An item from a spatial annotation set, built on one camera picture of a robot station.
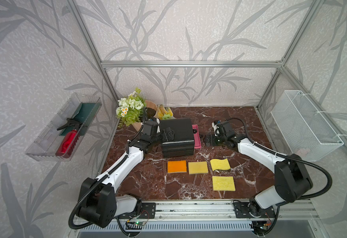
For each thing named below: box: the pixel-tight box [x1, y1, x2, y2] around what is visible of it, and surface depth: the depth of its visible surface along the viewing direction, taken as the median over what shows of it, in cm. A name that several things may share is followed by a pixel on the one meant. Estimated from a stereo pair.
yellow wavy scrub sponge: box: [210, 158, 231, 172], surface depth 90 cm
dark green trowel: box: [58, 102, 97, 136], surface depth 70 cm
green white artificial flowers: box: [115, 87, 147, 128], surface depth 81 cm
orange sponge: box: [167, 159, 187, 174], surface depth 90 cm
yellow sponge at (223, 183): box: [212, 176, 236, 191], surface depth 83 cm
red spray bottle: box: [55, 121, 80, 159], surface depth 60 cm
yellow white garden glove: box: [154, 104, 175, 120], surface depth 118 cm
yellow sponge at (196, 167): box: [187, 161, 209, 175], surface depth 89 cm
